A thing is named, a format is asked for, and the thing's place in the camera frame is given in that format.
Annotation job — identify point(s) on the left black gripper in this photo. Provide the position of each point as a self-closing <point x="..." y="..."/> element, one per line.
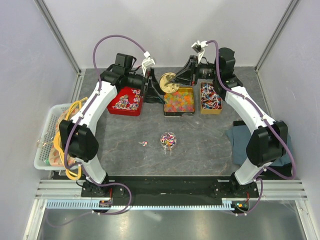
<point x="153" y="91"/>

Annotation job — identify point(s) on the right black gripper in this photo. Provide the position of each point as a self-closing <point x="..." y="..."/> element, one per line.
<point x="185" y="76"/>

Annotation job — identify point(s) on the round wooden jar lid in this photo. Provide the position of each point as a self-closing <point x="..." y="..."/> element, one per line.
<point x="166" y="83"/>

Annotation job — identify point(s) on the red candy tray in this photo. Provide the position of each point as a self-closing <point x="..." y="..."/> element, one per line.
<point x="128" y="102"/>

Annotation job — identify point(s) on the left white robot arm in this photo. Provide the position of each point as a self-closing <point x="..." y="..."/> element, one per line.
<point x="109" y="84"/>

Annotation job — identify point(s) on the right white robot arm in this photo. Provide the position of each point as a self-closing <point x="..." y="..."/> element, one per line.
<point x="268" y="141"/>

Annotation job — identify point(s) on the gold gummy tin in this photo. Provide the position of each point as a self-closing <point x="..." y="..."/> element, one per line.
<point x="180" y="102"/>

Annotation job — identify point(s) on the gold lollipop tin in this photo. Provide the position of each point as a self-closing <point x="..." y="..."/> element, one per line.
<point x="210" y="101"/>

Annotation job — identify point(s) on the clear glass jar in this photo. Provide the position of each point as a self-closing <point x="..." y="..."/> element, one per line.
<point x="168" y="141"/>

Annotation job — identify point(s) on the stray swirl lollipop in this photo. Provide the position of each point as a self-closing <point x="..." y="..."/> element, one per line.
<point x="143" y="143"/>

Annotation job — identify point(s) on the yellow clothes hanger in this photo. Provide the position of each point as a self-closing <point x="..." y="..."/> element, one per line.
<point x="69" y="173"/>

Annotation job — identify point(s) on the folded blue-grey cloth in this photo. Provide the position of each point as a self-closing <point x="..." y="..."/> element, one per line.
<point x="239" y="136"/>

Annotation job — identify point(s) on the patterned pink cloth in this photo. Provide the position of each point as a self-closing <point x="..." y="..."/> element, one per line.
<point x="56" y="155"/>

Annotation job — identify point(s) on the white plastic basket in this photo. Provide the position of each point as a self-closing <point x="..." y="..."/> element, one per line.
<point x="46" y="140"/>

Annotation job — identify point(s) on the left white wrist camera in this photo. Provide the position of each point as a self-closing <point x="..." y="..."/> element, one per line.
<point x="148" y="62"/>

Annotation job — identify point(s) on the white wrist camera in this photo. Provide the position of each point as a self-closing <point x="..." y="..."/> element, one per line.
<point x="148" y="62"/>
<point x="199" y="48"/>

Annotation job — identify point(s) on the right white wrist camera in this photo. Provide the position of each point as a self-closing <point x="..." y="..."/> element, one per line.
<point x="199" y="48"/>

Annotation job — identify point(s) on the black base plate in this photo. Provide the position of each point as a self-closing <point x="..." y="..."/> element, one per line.
<point x="176" y="190"/>

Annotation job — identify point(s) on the grey slotted cable duct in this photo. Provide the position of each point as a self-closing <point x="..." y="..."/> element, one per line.
<point x="78" y="204"/>

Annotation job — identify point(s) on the aluminium frame rail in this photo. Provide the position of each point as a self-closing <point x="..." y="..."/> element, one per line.
<point x="272" y="190"/>

